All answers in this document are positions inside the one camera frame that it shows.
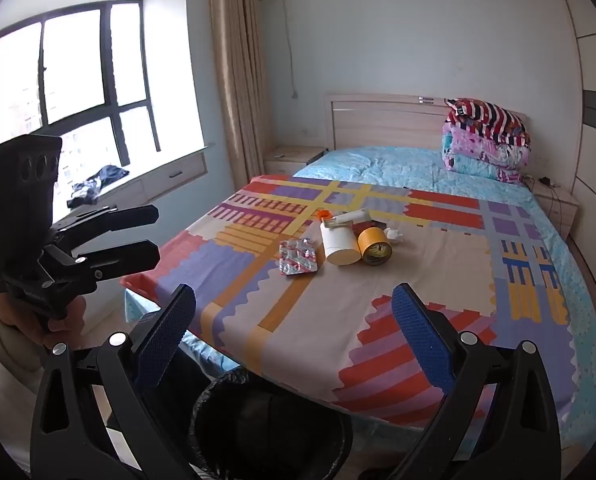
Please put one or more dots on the black framed window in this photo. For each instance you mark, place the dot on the black framed window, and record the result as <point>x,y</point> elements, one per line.
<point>73,60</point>

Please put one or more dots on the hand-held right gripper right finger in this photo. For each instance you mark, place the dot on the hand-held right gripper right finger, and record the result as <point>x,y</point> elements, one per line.
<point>422,340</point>

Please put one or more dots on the beige curtain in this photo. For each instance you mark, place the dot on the beige curtain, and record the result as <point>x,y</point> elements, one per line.
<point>238,85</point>

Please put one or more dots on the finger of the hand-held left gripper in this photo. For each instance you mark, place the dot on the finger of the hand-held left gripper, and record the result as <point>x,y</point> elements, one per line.
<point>128,257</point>
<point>128,216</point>

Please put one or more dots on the white wall socket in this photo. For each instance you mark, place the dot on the white wall socket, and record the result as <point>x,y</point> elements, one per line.
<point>307,131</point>

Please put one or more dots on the white tissue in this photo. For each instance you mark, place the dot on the white tissue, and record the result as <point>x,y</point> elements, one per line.
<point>392,235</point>

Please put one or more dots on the bed with colourful blanket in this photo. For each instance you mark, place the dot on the bed with colourful blanket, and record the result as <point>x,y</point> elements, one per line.
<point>402,270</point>

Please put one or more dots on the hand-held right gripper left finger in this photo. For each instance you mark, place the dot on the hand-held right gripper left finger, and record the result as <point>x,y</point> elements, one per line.
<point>165,340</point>

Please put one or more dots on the blue floral folded quilt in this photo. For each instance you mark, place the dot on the blue floral folded quilt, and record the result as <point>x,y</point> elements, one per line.
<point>477,165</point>

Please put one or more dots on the trash bin with black bag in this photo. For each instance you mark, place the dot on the trash bin with black bag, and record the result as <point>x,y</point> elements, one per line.
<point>273,430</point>

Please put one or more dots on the orange bottle cap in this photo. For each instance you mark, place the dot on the orange bottle cap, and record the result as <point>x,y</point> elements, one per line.
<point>324,214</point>

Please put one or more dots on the person's left forearm white sleeve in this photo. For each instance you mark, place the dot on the person's left forearm white sleeve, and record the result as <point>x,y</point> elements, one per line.
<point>3,375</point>

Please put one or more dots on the pink folded quilt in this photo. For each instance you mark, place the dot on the pink folded quilt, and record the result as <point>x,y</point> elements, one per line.
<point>477,142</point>

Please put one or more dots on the window seat cabinet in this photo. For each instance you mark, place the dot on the window seat cabinet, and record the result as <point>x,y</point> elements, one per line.
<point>168,175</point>

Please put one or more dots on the person's left hand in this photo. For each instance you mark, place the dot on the person's left hand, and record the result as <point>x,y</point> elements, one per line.
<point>63,327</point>

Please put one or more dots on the white cardboard tube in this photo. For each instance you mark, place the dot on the white cardboard tube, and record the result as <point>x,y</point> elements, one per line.
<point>340,245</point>

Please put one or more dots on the silver blister pack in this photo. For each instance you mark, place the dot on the silver blister pack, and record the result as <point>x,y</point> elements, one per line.
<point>300,249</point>
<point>298,266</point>

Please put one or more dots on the wooden nightstand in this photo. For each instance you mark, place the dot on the wooden nightstand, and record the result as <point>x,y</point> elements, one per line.
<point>557,205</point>
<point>293,157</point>

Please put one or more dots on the striped folded quilt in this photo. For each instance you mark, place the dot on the striped folded quilt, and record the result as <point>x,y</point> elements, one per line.
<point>487,115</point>

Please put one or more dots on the bed with patterned sheet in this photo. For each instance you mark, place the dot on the bed with patterned sheet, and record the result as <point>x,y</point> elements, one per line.
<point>392,165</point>

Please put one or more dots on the wooden bed headboard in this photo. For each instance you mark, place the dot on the wooden bed headboard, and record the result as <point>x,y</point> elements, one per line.
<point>377,120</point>

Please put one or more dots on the dark clothes pile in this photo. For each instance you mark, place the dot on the dark clothes pile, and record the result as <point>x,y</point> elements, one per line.
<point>95,185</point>

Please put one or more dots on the yellow tape roll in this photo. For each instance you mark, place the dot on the yellow tape roll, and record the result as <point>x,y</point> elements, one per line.
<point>375,250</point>

